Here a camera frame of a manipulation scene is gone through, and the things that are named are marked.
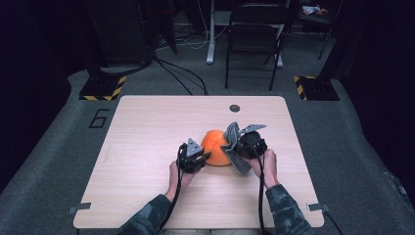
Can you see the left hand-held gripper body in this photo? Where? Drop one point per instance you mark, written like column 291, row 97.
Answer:
column 188, row 163

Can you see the black table grommet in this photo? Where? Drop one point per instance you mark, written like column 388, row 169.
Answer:
column 234, row 108

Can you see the black folding chair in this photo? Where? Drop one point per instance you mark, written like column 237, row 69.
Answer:
column 256, row 36

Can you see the grey tape strip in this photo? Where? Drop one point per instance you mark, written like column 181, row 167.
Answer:
column 318, row 207
column 80, row 207

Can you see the person's left hand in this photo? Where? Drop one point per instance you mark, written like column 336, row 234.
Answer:
column 177, row 184

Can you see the colourful items on side table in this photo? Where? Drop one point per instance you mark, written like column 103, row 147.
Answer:
column 313, row 10

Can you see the black side table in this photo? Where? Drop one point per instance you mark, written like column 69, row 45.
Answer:
column 314, row 19

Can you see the black yellow striped stand base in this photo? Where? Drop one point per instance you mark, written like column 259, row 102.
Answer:
column 318, row 89
column 101, row 88

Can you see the white desk leg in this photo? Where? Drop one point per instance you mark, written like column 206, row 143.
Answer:
column 211, row 39

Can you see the grey cloth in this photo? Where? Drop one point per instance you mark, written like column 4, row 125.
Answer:
column 239, row 163

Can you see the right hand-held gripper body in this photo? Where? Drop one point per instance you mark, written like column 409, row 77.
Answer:
column 253, row 145

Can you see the person's right hand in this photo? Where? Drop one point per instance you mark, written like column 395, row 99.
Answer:
column 270, row 169

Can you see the orange plush toy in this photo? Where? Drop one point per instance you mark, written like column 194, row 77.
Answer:
column 213, row 148

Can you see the dark cabinet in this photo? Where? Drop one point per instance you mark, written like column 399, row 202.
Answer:
column 120, row 32

